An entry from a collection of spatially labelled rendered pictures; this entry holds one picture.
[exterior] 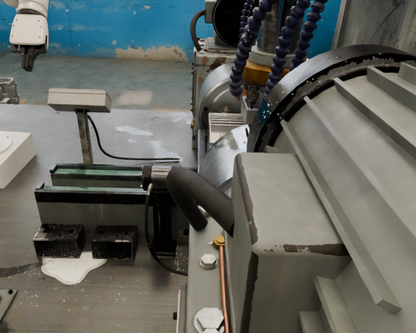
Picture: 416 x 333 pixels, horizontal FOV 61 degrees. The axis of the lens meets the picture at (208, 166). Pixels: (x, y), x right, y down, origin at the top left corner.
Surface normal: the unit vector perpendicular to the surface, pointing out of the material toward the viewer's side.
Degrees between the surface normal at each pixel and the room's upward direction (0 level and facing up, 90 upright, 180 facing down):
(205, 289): 0
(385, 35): 90
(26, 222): 0
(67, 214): 90
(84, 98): 52
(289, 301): 90
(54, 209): 90
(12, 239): 0
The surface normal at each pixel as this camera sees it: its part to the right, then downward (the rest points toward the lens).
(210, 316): 0.04, -0.87
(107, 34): 0.00, 0.49
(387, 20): -1.00, -0.03
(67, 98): 0.04, -0.14
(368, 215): -0.73, -0.58
